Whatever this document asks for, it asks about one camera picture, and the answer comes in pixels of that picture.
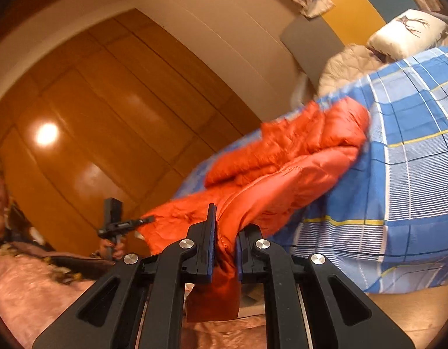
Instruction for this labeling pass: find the orange puffer jacket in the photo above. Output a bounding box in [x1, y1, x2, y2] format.
[139, 97, 370, 322]

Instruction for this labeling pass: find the person's left hand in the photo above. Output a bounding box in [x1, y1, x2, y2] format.
[98, 236, 127, 261]

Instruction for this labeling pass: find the pink fuzzy garment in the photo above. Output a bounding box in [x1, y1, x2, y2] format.
[0, 252, 266, 348]

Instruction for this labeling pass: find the blue plaid bed sheet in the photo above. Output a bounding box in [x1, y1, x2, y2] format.
[172, 46, 448, 295]

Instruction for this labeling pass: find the wooden wardrobe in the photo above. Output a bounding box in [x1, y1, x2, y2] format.
[0, 10, 260, 255]

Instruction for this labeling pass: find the beige quilted blanket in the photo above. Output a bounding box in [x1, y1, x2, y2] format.
[316, 44, 389, 97]

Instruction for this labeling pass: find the white deer print pillow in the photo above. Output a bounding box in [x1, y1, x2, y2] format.
[367, 12, 447, 60]

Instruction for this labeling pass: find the grey yellow blue headboard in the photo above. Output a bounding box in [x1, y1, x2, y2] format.
[281, 0, 419, 87]

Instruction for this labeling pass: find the grey curved bed rail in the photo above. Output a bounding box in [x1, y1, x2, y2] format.
[290, 72, 308, 110]

